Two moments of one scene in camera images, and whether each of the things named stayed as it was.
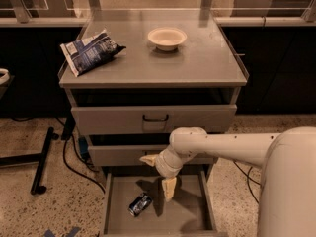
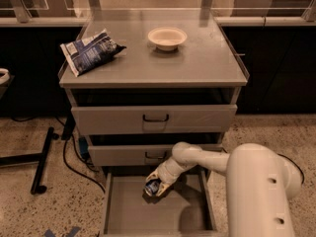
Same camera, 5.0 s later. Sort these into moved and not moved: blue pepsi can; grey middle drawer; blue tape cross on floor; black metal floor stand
Moved: blue pepsi can
Not moved: blue tape cross on floor; black metal floor stand; grey middle drawer
